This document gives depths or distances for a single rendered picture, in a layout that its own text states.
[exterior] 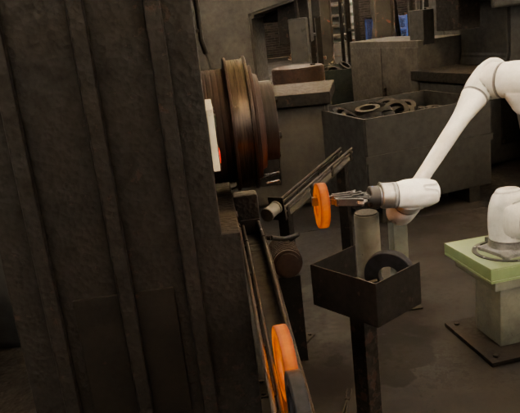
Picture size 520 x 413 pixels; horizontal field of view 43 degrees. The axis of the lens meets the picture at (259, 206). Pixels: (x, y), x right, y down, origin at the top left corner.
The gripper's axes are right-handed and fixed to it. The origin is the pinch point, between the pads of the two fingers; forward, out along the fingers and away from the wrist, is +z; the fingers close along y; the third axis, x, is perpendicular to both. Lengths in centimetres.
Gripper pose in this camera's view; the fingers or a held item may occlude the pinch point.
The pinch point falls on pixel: (321, 201)
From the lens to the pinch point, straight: 229.7
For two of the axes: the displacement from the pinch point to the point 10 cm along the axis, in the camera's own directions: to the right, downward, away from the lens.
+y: -1.0, -2.7, 9.6
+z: -9.9, 0.8, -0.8
